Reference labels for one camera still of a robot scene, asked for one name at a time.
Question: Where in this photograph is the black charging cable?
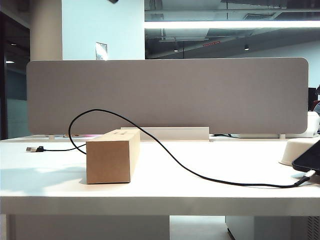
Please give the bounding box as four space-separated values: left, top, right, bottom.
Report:
26 108 316 188

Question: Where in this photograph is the black smartphone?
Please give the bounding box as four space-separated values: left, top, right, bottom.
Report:
291 142 320 173

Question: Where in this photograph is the long ceiling light strip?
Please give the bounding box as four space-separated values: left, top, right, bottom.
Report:
144 20 320 29

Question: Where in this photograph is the grey fabric desk divider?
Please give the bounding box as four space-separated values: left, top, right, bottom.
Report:
26 57 310 136

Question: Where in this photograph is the ceiling air vent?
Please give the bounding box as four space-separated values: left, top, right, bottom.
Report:
243 12 275 21

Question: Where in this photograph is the brown cardboard box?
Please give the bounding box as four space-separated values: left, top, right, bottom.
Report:
85 129 141 185

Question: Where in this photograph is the black background monitor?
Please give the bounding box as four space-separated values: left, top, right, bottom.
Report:
308 87 316 112

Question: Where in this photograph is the seated background person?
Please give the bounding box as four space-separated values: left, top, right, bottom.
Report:
313 84 320 112

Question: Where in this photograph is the white paper pulp tray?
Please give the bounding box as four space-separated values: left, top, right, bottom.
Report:
278 138 318 166

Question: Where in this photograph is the framed wall notice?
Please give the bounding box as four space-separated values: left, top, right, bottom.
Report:
95 41 109 61

